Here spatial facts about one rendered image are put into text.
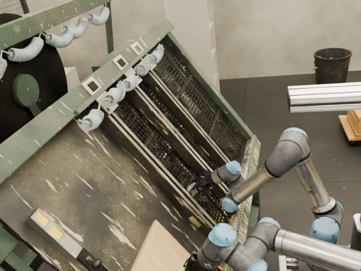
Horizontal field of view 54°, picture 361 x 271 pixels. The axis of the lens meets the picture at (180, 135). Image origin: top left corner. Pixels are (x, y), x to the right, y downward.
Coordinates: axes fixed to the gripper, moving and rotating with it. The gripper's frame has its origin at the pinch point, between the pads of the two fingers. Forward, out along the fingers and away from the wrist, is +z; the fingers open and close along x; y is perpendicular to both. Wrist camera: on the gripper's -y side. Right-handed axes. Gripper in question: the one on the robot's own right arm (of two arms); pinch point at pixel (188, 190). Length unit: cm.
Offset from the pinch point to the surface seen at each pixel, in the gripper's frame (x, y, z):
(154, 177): -22.5, 14.3, -0.3
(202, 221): 13.7, 14.3, -3.5
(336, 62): 114, -375, -59
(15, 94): -100, 12, 31
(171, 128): -29.9, -22.9, -4.0
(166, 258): 2.9, 46.8, 0.6
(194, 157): -7.5, -19.3, -5.0
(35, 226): -53, 78, 0
